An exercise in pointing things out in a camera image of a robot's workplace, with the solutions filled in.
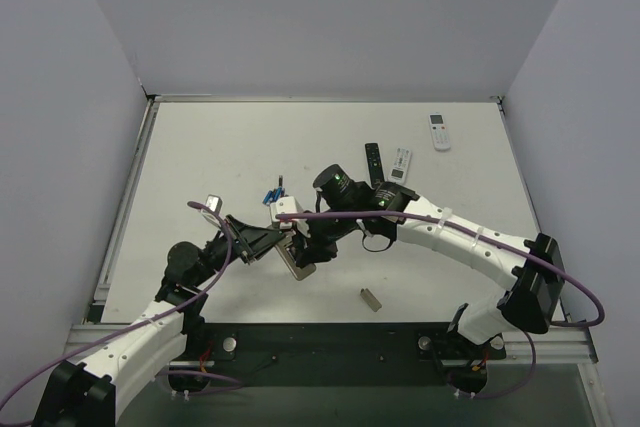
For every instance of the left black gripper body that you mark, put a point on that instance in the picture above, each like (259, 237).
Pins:
(241, 239)

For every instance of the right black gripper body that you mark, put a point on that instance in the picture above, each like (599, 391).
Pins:
(310, 245)

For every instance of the beige white remote control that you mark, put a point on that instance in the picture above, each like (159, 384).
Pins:
(298, 273)

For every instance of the beige battery cover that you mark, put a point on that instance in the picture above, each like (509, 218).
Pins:
(370, 300)

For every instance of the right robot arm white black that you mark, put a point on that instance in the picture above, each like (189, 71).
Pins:
(526, 271)

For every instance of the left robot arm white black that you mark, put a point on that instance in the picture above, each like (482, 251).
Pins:
(96, 390)

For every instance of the black remote control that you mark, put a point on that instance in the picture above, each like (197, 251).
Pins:
(374, 164)

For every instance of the small white remote control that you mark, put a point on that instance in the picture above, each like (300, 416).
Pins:
(400, 166)

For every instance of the white remote with display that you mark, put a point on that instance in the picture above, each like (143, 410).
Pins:
(439, 132)

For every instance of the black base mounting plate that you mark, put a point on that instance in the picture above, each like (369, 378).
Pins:
(225, 356)

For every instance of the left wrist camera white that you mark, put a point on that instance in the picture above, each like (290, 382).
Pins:
(212, 207)

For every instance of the aluminium frame rail left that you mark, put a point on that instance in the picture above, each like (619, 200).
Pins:
(99, 297)

